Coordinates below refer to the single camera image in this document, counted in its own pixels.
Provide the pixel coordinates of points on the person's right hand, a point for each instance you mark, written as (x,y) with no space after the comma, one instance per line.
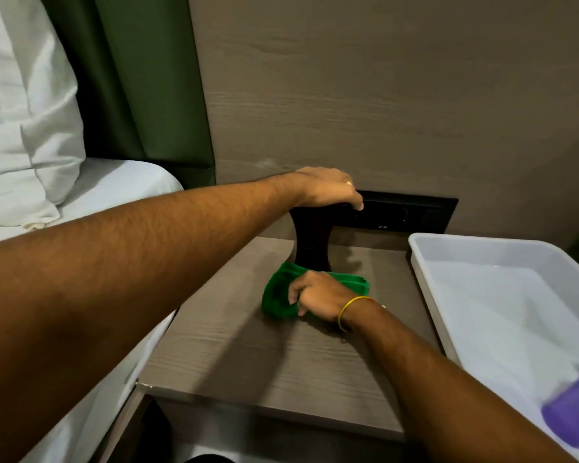
(325,298)

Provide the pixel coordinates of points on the green padded headboard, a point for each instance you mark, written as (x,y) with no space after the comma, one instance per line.
(159,81)

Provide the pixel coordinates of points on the person's right forearm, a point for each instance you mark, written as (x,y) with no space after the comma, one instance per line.
(443,390)

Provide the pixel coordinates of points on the black socket panel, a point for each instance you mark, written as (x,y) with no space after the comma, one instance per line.
(405,212)

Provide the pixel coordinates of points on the dark red speckled vase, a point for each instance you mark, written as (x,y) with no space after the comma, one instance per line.
(313,241)

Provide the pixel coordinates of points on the person's left hand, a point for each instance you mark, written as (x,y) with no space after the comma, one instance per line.
(325,190)

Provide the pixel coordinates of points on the white plastic tray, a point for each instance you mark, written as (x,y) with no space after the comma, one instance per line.
(506,303)

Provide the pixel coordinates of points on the person's left forearm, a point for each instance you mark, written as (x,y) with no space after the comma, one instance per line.
(116,294)

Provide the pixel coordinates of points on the grey wooden nightstand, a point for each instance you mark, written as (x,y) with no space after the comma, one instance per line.
(270,361)

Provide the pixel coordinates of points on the white pillow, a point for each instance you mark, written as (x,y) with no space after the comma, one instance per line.
(19,120)

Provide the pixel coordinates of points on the green cloth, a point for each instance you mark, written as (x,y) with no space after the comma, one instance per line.
(277,294)

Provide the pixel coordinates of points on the purple spray bottle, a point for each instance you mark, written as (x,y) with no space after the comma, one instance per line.
(576,409)

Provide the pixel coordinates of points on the white bed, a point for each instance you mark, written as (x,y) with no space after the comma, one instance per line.
(116,183)

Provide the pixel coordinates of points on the yellow wrist band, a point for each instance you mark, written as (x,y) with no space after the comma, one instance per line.
(343,310)

